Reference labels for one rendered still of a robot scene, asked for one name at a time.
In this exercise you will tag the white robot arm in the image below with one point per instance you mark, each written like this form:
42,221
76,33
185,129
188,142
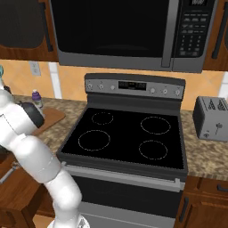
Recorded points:
32,154

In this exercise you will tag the brown wooden cutting board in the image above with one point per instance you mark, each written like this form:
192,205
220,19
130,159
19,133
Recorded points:
53,116

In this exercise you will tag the black steel cooking range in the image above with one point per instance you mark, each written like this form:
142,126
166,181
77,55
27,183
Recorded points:
124,136

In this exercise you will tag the silver range knob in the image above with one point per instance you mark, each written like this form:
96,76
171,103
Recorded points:
112,87
177,92
152,90
101,87
90,86
164,91

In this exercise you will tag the purple capped small bottle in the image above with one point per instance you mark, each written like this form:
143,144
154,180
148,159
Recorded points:
37,99

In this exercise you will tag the black steel microwave oven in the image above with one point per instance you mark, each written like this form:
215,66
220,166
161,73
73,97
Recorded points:
118,29

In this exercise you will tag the black oven door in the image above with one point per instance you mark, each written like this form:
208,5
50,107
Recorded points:
127,199

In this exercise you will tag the grey two-slot toaster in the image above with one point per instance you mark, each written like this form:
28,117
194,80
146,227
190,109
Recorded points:
212,121

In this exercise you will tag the brown wooden drawer front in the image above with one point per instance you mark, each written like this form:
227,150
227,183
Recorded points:
205,190

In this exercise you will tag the teal object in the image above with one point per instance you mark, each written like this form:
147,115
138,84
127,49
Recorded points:
1,72

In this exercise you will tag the brown wooden base cupboard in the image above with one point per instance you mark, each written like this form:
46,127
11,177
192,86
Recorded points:
17,199

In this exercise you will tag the brown base cupboard door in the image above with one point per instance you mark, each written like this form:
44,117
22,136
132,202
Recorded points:
207,215

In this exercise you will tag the grey wall socket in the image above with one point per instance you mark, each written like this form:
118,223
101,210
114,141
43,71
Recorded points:
35,68

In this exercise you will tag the brown wall cupboard door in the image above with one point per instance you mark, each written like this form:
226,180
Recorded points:
20,26
221,63

